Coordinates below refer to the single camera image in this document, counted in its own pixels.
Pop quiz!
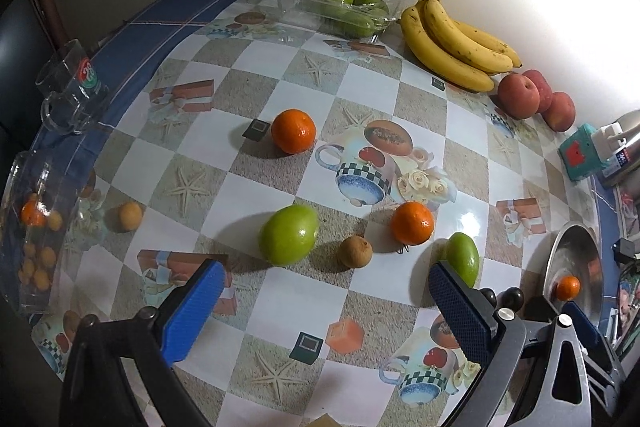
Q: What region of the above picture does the round green jujube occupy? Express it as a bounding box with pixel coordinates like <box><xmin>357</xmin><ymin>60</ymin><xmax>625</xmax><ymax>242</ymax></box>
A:
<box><xmin>258</xmin><ymin>204</ymin><xmax>321</xmax><ymax>267</ymax></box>

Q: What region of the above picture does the black charger adapter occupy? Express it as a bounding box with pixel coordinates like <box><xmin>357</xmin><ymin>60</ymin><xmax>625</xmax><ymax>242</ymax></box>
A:
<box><xmin>612</xmin><ymin>238</ymin><xmax>638</xmax><ymax>265</ymax></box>

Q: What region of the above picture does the pile of small yellow longans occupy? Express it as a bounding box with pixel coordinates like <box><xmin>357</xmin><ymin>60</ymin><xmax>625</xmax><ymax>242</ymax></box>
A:
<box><xmin>17</xmin><ymin>209</ymin><xmax>63</xmax><ymax>293</ymax></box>

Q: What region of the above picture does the stainless steel thermos jug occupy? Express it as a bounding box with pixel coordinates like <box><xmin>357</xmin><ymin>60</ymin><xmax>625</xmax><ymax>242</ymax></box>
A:
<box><xmin>595</xmin><ymin>109</ymin><xmax>640</xmax><ymax>190</ymax></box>

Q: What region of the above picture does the brown longan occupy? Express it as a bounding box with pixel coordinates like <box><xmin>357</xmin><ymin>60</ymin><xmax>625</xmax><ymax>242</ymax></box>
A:
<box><xmin>338</xmin><ymin>235</ymin><xmax>373</xmax><ymax>269</ymax></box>

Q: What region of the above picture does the clear glass mug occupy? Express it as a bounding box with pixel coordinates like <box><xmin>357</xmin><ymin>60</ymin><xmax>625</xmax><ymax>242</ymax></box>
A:
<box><xmin>35</xmin><ymin>39</ymin><xmax>111</xmax><ymax>135</ymax></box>

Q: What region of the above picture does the oblong green jujube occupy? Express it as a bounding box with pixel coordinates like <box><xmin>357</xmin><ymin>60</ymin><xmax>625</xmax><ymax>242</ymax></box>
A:
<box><xmin>445</xmin><ymin>232</ymin><xmax>481</xmax><ymax>289</ymax></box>

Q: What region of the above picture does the dark chair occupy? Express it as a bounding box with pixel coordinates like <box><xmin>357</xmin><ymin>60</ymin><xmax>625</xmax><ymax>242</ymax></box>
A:
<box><xmin>0</xmin><ymin>0</ymin><xmax>66</xmax><ymax>148</ymax></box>

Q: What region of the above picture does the yellow banana bunch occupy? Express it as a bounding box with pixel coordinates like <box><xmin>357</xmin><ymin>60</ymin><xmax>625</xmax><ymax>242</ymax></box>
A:
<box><xmin>398</xmin><ymin>0</ymin><xmax>523</xmax><ymax>92</ymax></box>

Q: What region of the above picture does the teal box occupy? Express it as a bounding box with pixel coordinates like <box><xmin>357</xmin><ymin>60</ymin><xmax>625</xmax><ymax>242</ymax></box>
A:
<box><xmin>558</xmin><ymin>123</ymin><xmax>608</xmax><ymax>182</ymax></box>

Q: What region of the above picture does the orange tangerine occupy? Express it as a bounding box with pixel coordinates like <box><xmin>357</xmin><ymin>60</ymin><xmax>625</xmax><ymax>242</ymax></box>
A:
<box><xmin>271</xmin><ymin>109</ymin><xmax>317</xmax><ymax>154</ymax></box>
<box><xmin>556</xmin><ymin>275</ymin><xmax>582</xmax><ymax>301</ymax></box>
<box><xmin>390</xmin><ymin>201</ymin><xmax>435</xmax><ymax>245</ymax></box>

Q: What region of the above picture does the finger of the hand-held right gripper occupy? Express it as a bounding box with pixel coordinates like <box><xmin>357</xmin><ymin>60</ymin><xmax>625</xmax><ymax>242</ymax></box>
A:
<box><xmin>570</xmin><ymin>302</ymin><xmax>626</xmax><ymax>408</ymax></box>
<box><xmin>477</xmin><ymin>287</ymin><xmax>556</xmax><ymax>330</ymax></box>

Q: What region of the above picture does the pale yellow longan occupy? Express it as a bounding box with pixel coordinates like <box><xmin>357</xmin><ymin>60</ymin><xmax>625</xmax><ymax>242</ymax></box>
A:
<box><xmin>117</xmin><ymin>202</ymin><xmax>145</xmax><ymax>234</ymax></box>

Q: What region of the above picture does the small tangerine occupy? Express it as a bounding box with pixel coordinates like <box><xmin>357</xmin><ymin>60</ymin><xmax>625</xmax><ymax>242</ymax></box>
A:
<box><xmin>21</xmin><ymin>201</ymin><xmax>47</xmax><ymax>228</ymax></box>

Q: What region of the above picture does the stainless steel bowl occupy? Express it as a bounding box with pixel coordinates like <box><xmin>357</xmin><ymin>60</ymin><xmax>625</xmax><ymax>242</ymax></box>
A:
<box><xmin>541</xmin><ymin>222</ymin><xmax>605</xmax><ymax>323</ymax></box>

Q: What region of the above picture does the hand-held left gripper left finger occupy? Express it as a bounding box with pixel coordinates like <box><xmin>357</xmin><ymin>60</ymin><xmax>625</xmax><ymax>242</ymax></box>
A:
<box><xmin>59</xmin><ymin>259</ymin><xmax>227</xmax><ymax>427</ymax></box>

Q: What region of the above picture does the checked printed tablecloth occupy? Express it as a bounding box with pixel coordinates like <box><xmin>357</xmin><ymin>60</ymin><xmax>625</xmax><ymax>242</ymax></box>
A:
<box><xmin>30</xmin><ymin>0</ymin><xmax>640</xmax><ymax>427</ymax></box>

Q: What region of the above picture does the clear plastic container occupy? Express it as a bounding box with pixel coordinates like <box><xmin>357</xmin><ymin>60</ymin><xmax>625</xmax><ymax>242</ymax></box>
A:
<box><xmin>0</xmin><ymin>149</ymin><xmax>98</xmax><ymax>313</ymax></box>

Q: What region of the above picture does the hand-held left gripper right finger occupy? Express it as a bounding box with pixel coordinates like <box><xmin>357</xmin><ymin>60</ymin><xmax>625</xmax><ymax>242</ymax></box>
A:
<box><xmin>428</xmin><ymin>260</ymin><xmax>593</xmax><ymax>427</ymax></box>

